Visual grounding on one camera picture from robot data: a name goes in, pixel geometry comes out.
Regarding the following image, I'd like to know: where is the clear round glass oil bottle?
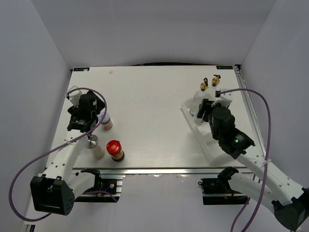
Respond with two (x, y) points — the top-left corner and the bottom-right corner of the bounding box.
(189, 78), (209, 117)

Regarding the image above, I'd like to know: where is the square glass bottle gold spout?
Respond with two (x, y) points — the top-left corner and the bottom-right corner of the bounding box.
(210, 74), (221, 98)

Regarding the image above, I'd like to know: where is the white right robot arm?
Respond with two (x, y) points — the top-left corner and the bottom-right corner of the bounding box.
(197, 99), (309, 231)

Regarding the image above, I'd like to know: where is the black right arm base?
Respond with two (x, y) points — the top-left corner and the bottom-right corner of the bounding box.
(198, 167), (248, 205)

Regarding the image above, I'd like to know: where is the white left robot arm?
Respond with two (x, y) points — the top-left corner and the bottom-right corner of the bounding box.
(30, 89), (106, 216)

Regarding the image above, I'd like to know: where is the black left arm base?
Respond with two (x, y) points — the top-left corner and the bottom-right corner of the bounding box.
(75, 169), (121, 203)

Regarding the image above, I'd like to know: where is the small jar with white lid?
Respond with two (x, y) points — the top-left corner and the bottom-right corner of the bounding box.
(101, 113), (113, 131)

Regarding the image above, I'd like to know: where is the silver cone cap grinder bottle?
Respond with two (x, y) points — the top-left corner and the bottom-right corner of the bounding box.
(85, 135), (105, 159)

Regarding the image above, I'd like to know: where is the white plastic organizer tray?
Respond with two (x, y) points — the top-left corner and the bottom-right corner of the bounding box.
(181, 97), (242, 167)

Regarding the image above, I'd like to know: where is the red cap sauce jar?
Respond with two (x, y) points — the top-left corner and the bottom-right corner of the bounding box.
(106, 140), (125, 162)

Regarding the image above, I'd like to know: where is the blue sticker on left corner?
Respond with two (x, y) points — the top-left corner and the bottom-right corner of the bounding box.
(73, 67), (90, 72)

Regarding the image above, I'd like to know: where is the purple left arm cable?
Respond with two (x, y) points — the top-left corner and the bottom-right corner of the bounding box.
(8, 87), (119, 222)

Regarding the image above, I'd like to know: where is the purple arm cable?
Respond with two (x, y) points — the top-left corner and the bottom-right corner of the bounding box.
(8, 87), (119, 222)
(216, 88), (271, 232)

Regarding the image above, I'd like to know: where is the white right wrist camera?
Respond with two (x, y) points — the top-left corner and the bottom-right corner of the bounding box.
(212, 89), (233, 108)

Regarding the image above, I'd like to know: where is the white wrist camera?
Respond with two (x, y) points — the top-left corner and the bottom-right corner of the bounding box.
(65, 89), (83, 107)
(212, 89), (233, 108)

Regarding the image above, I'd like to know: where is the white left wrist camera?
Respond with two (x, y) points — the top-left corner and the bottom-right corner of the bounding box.
(65, 89), (83, 107)

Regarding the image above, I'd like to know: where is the aluminium table right rail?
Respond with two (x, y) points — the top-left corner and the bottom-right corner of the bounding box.
(234, 64), (264, 148)

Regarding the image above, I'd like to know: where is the aluminium table rail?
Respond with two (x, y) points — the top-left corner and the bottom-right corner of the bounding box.
(72, 166), (254, 176)
(234, 64), (264, 148)

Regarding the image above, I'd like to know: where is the aluminium table front rail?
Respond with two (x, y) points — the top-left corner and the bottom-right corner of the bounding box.
(72, 166), (254, 176)

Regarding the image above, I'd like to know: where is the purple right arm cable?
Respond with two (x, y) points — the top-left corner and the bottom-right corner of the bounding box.
(216, 88), (271, 232)

